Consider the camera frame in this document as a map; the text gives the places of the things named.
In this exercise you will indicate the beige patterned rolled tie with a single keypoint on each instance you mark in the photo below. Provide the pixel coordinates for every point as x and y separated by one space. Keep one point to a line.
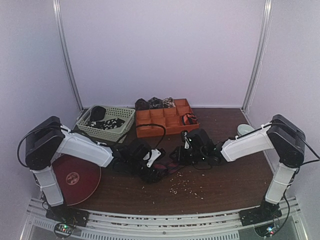
168 102

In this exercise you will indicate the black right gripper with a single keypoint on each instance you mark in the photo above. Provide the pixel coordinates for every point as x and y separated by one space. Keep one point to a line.
180 153

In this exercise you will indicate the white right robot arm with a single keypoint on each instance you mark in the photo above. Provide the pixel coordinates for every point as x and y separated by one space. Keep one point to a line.
280 136

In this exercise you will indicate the round red tray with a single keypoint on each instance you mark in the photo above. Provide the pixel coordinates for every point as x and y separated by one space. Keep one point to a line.
78 179

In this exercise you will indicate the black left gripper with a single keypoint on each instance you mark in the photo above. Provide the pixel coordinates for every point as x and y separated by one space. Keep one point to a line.
150 177

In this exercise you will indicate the orange wooden divider tray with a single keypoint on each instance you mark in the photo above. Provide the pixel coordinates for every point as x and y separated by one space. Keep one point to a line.
155 122

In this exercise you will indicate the pale green plastic basket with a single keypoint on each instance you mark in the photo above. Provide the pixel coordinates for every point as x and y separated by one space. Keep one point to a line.
114 135

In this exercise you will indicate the aluminium corner post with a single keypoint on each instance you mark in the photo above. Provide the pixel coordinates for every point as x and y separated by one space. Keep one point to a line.
66 57
257 64

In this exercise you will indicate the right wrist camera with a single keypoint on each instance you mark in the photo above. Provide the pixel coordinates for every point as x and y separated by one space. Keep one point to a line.
197 140

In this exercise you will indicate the red navy striped tie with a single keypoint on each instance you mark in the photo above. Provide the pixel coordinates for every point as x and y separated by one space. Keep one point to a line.
168 168

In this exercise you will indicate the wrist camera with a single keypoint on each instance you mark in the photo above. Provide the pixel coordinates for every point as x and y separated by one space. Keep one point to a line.
197 140
139 151

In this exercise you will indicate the aluminium corner post left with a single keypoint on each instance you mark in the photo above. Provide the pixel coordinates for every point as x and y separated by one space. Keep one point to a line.
66 57

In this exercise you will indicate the white ceramic bowl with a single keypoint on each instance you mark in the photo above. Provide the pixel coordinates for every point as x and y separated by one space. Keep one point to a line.
243 129

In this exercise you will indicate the aluminium corner post right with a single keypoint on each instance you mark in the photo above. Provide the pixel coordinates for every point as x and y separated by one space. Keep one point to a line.
257 64

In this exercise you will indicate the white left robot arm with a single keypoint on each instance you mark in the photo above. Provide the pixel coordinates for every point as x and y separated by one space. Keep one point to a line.
38 148

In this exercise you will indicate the orange navy rolled tie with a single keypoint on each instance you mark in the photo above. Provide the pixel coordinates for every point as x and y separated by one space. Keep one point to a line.
189 119

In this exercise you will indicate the black white floral tie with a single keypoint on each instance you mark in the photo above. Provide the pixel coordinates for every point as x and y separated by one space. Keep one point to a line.
109 124

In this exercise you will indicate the brown patterned rolled tie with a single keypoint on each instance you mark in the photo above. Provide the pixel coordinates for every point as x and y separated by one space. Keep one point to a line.
141 105

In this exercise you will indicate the black rolled tie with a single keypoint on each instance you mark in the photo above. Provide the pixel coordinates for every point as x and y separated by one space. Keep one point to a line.
97 113

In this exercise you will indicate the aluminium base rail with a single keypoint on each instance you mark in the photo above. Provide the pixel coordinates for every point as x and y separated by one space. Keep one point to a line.
225 225

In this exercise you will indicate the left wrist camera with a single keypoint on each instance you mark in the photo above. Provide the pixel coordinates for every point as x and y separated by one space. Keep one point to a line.
139 151

